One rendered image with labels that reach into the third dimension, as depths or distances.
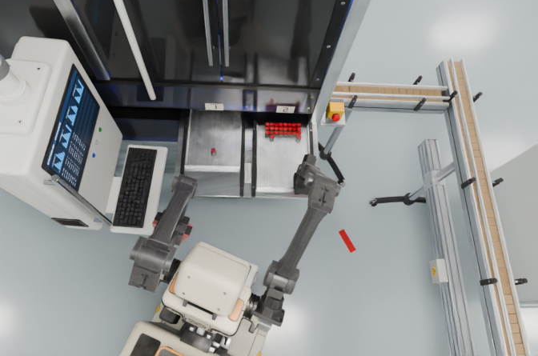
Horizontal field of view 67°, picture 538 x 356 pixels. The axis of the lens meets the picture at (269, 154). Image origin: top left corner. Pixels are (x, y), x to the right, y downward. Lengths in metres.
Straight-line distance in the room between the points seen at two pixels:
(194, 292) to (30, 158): 0.64
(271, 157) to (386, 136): 1.42
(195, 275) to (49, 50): 0.90
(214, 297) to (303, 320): 1.43
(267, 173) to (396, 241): 1.30
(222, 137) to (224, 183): 0.24
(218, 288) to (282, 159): 0.86
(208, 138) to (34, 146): 0.88
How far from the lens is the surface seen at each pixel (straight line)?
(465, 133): 2.27
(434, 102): 2.32
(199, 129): 2.06
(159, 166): 2.09
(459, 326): 2.46
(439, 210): 2.52
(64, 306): 2.91
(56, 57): 1.56
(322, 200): 1.27
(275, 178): 1.96
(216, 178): 1.95
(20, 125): 1.42
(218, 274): 1.35
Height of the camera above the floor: 2.72
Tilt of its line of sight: 66 degrees down
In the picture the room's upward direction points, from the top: 11 degrees clockwise
